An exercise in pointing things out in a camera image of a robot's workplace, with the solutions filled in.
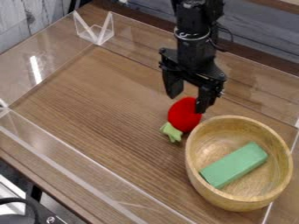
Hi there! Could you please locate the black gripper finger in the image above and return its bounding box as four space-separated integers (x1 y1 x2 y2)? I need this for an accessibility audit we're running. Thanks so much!
195 84 223 114
163 70 183 99

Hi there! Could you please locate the wooden bowl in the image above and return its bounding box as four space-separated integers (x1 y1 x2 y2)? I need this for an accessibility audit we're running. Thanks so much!
186 115 294 212

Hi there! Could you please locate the clear acrylic corner bracket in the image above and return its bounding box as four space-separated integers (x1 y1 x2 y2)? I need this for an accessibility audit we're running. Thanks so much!
73 11 115 46

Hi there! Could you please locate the clear acrylic rear panel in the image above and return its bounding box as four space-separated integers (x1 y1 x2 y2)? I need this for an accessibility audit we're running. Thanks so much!
101 11 299 129

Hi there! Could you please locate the black metal table bracket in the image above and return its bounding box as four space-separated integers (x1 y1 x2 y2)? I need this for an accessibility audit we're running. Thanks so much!
26 185 69 224

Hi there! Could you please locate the green rectangular block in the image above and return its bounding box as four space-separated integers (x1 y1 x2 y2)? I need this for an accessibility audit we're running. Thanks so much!
199 142 269 189

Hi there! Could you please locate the clear acrylic front panel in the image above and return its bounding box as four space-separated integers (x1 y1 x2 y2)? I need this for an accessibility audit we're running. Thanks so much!
0 99 195 224

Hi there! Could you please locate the black cable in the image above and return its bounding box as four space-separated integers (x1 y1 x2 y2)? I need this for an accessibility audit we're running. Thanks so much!
0 196 41 224

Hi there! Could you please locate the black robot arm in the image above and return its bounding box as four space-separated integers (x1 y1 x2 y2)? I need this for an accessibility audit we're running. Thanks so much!
159 0 227 114

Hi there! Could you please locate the clear acrylic panel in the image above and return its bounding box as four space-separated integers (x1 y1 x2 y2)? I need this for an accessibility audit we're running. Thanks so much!
101 11 299 129
0 99 195 224

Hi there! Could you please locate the red plush strawberry toy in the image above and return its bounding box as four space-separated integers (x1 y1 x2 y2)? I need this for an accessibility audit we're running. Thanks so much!
161 97 202 143

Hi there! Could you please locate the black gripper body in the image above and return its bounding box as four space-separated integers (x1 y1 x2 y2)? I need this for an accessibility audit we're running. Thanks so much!
159 29 227 88

